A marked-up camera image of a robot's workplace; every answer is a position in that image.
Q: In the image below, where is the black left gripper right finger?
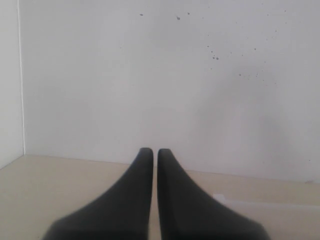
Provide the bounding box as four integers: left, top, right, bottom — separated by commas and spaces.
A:
157, 148, 270, 240

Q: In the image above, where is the clear plastic container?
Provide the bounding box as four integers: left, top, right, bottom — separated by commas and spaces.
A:
213, 194, 320, 240

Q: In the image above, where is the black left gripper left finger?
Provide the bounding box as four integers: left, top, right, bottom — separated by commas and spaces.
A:
43, 147, 153, 240

